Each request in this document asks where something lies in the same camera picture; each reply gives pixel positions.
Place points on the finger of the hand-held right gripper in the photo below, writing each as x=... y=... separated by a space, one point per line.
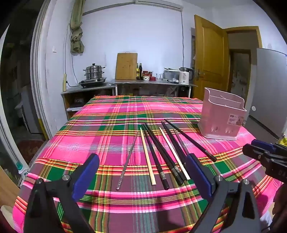
x=262 y=143
x=254 y=152

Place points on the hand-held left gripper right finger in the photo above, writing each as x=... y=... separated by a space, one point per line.
x=198 y=177

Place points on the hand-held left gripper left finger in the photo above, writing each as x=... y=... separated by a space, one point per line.
x=88 y=177

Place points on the light wooden chopstick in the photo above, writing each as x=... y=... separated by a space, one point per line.
x=172 y=152
x=146 y=154

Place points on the black chopstick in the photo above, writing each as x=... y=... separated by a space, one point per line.
x=171 y=141
x=154 y=156
x=160 y=147
x=190 y=140

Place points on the pink plastic utensil holder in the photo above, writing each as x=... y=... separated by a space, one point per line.
x=215 y=116

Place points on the person's right hand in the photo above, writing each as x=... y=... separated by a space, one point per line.
x=280 y=201

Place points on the pink plaid tablecloth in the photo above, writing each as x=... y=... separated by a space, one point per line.
x=112 y=145

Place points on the silver metal chopstick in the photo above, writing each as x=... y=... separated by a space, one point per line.
x=127 y=160
x=179 y=139

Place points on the grey refrigerator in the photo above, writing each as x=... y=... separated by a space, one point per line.
x=269 y=89

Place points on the low steel shelf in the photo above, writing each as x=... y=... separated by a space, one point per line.
x=89 y=90

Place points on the black induction cooker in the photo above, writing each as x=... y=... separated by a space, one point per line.
x=93 y=83

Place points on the yellow power strip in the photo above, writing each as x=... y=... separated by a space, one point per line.
x=64 y=83

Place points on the yellow wooden door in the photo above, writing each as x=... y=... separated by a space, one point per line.
x=210 y=58

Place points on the white electric kettle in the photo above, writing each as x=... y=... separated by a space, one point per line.
x=185 y=77

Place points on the steel steamer pot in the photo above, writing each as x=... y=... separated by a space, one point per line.
x=94 y=71

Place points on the clear plastic storage box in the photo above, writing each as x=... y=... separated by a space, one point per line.
x=170 y=75

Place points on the clear drinking glass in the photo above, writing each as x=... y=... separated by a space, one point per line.
x=159 y=76

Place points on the steel counter table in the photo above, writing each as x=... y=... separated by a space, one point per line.
x=145 y=82

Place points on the yellow oil bottle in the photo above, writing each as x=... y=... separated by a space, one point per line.
x=137 y=72

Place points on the wooden cutting board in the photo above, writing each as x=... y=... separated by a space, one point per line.
x=126 y=66

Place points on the dark glass bottle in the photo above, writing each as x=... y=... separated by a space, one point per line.
x=140 y=71

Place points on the green tied curtain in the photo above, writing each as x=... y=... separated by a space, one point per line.
x=76 y=24

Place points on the white window frame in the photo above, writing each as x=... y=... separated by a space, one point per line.
x=37 y=78

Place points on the yellow door frame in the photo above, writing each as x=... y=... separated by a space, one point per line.
x=244 y=29

